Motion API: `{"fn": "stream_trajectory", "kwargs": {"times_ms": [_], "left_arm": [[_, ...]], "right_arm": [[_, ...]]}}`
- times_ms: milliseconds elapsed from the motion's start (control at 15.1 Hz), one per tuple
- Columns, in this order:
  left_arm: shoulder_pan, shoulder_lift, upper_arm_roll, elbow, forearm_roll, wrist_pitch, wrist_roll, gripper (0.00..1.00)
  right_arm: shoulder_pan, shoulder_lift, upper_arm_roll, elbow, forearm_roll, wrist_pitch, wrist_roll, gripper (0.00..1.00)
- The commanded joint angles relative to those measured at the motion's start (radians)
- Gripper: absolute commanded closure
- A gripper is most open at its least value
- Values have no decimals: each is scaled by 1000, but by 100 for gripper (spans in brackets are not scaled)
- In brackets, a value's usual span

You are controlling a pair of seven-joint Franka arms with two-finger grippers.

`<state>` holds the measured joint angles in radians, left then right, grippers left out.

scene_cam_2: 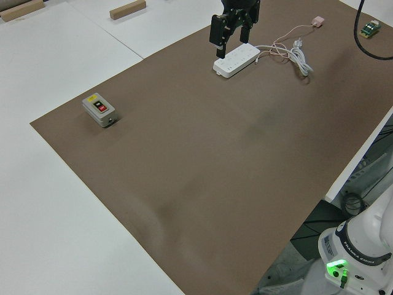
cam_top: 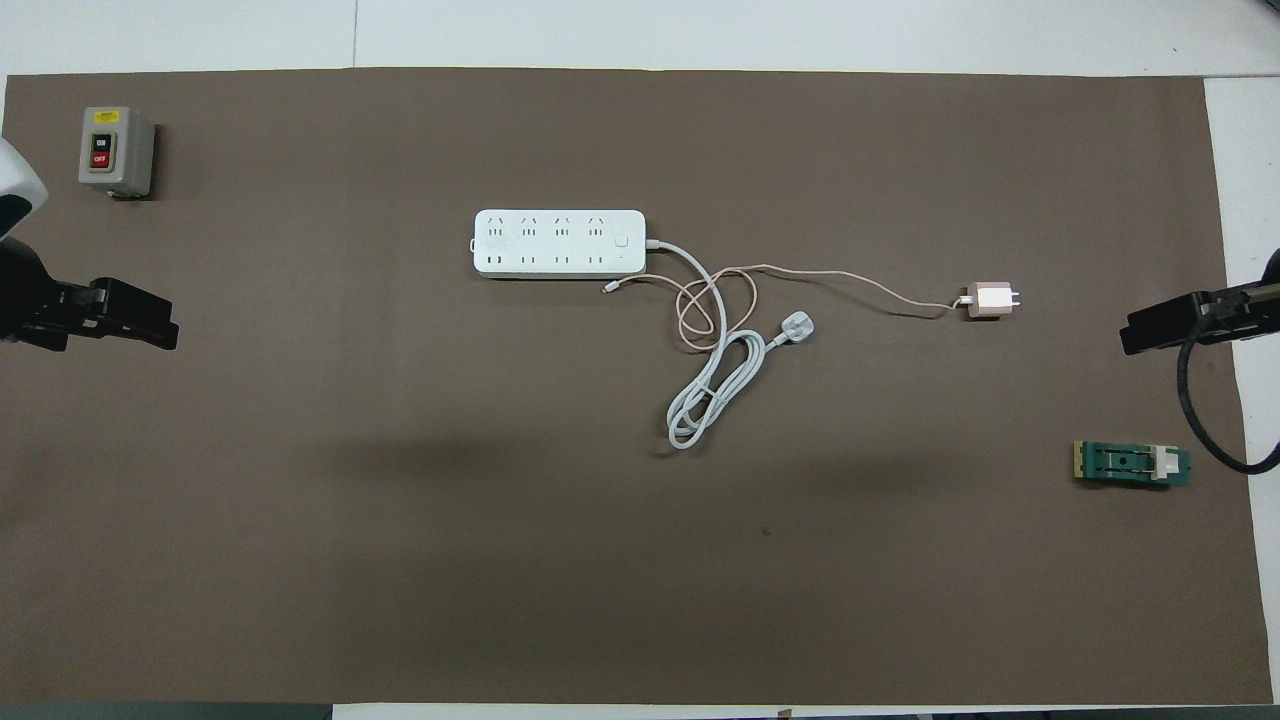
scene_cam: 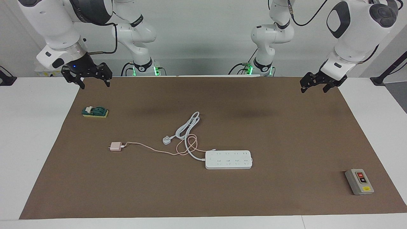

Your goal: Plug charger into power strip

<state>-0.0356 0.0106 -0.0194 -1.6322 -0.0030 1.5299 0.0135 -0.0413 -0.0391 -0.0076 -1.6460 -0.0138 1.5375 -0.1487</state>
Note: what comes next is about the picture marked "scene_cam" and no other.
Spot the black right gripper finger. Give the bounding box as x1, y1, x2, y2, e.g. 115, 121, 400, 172
61, 66, 86, 89
96, 63, 113, 87

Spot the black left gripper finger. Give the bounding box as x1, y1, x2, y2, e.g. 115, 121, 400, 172
322, 81, 337, 94
300, 72, 315, 94

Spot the pink charger cable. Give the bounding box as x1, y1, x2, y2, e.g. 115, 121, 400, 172
122, 134, 217, 156

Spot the white power strip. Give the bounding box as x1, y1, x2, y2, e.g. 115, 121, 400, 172
205, 150, 253, 170

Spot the white cardboard box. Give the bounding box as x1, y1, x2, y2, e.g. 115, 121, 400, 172
34, 67, 64, 77

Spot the black clamp stand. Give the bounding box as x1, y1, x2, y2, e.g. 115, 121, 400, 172
0, 65, 17, 86
370, 51, 407, 86

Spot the brown table mat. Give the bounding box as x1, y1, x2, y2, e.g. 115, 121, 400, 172
19, 76, 407, 220

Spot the black base cable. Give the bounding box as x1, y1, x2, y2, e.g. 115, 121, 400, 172
228, 48, 258, 76
121, 62, 135, 77

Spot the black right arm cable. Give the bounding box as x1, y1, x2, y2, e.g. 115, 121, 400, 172
84, 22, 118, 55

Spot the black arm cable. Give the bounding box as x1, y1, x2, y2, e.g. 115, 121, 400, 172
288, 0, 380, 64
84, 22, 118, 55

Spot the green knife switch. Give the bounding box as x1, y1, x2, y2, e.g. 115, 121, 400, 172
82, 106, 109, 118

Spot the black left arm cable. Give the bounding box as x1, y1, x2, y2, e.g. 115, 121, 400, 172
288, 0, 380, 64

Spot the white power strip cord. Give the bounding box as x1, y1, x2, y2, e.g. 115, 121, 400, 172
176, 111, 206, 162

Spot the grey on-off switch box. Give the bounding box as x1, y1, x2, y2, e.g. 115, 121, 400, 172
345, 169, 375, 195

